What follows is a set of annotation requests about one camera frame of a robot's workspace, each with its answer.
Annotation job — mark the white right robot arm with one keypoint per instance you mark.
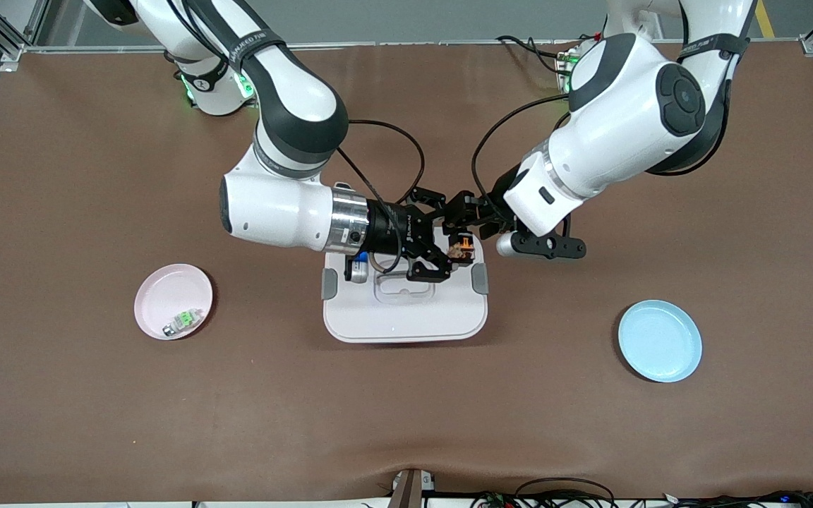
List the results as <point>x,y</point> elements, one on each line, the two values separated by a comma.
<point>279,212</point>

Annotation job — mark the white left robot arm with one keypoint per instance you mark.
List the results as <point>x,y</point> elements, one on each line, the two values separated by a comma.
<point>625,113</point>

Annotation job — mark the light blue round plate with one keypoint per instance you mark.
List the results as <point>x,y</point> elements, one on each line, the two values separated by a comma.
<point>659,341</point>

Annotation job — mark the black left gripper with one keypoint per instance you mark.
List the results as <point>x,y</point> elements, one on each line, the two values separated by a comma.
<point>489,210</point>

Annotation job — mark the pink round plate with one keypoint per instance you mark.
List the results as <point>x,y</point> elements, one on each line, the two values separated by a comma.
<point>166,293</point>

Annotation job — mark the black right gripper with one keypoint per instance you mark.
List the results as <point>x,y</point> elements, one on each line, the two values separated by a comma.
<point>388,227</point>

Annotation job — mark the white lidded box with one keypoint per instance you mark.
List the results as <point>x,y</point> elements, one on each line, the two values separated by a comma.
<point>406,321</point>

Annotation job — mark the brown camera mount bracket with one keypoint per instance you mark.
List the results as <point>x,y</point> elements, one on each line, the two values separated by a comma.
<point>408,490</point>

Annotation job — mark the brown table cover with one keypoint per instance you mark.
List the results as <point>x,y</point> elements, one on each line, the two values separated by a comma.
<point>406,423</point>

